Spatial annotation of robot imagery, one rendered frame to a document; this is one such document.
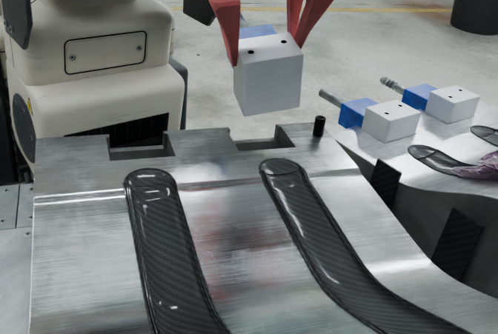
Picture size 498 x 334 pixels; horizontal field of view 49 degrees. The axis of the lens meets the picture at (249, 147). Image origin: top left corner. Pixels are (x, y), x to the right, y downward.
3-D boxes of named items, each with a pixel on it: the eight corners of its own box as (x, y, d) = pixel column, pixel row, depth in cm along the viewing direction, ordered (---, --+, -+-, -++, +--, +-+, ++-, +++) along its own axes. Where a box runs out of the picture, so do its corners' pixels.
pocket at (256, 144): (222, 161, 53) (225, 127, 51) (274, 156, 54) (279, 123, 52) (235, 186, 49) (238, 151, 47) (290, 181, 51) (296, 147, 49)
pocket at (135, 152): (107, 169, 49) (105, 133, 48) (165, 165, 51) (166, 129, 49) (111, 198, 46) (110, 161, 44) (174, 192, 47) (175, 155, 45)
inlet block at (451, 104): (364, 100, 75) (373, 63, 72) (390, 94, 77) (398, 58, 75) (442, 144, 66) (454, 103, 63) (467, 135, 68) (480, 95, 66)
